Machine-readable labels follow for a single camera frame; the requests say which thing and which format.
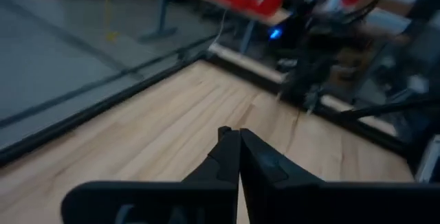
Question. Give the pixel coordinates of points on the white aluminium bar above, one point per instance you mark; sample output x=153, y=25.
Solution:
x=429, y=158

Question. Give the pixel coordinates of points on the workbench with grey legs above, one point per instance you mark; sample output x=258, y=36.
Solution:
x=161, y=18

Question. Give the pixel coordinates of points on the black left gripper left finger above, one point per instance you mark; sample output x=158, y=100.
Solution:
x=206, y=196

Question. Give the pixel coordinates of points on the black floor box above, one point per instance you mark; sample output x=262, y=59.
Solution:
x=292, y=28

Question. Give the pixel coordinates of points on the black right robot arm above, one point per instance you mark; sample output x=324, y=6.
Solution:
x=319, y=62

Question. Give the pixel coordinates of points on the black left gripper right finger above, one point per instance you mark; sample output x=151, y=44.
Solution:
x=292, y=196

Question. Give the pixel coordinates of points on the black aluminium table frame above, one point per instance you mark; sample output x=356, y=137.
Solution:
x=86, y=114

